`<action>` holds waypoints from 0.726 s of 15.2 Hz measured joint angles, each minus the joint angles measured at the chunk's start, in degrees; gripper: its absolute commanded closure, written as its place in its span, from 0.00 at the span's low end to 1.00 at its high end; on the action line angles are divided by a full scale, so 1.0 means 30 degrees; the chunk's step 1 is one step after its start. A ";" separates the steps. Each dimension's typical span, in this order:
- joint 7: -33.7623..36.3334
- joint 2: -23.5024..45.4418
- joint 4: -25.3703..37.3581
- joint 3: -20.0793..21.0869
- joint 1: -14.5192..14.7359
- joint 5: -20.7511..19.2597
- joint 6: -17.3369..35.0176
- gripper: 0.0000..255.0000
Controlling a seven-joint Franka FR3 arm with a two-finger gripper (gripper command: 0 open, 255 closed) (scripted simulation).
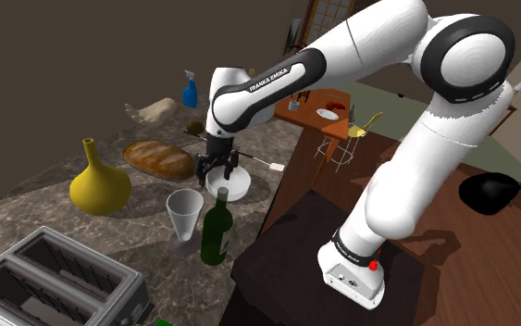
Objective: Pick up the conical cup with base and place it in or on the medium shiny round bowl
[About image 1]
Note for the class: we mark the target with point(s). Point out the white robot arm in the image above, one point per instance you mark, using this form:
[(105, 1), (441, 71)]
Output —
[(422, 149)]

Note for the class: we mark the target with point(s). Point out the dark green wine bottle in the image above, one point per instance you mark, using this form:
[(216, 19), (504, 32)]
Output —
[(215, 234)]

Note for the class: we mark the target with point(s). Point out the clear glass cup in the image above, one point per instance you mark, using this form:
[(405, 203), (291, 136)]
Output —
[(184, 212)]

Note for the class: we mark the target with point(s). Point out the yellow gourd vase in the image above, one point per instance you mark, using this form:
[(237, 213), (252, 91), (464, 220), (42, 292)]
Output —
[(100, 189)]

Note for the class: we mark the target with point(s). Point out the brown round fruit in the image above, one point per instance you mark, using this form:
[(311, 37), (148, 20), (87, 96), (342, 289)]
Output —
[(195, 127)]

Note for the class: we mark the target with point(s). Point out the white round bowl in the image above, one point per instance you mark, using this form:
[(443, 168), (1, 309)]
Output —
[(237, 184)]

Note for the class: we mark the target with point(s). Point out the yellow metal-legged chair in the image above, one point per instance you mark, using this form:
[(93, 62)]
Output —
[(357, 131)]

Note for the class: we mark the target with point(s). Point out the wooden lattice window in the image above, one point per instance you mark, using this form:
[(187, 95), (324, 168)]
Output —
[(327, 18)]

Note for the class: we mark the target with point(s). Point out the beige hand-shaped figure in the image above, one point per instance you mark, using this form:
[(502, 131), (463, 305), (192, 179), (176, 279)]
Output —
[(156, 110)]

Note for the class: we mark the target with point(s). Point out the dark robot stand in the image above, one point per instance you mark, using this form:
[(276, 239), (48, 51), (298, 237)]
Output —
[(282, 271)]

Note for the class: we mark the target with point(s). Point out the silver two-slot toaster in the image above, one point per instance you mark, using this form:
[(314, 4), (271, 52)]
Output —
[(84, 289)]

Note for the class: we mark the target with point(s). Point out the blue spray bottle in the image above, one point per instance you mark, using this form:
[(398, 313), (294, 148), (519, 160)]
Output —
[(190, 95)]

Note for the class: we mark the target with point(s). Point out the orange dining table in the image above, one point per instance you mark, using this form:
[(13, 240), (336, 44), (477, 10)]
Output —
[(309, 118)]

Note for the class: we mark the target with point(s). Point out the black round bag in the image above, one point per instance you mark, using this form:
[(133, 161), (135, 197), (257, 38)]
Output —
[(488, 193)]

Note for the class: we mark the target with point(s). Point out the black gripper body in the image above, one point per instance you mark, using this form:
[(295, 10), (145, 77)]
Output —
[(218, 146)]

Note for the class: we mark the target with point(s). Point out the small green thing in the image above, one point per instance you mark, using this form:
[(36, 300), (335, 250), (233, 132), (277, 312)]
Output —
[(164, 322)]

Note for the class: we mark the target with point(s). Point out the brown bread loaf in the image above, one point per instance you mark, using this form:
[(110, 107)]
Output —
[(158, 159)]

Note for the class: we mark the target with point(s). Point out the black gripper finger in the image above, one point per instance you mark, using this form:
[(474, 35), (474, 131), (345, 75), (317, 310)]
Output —
[(201, 168), (231, 163)]

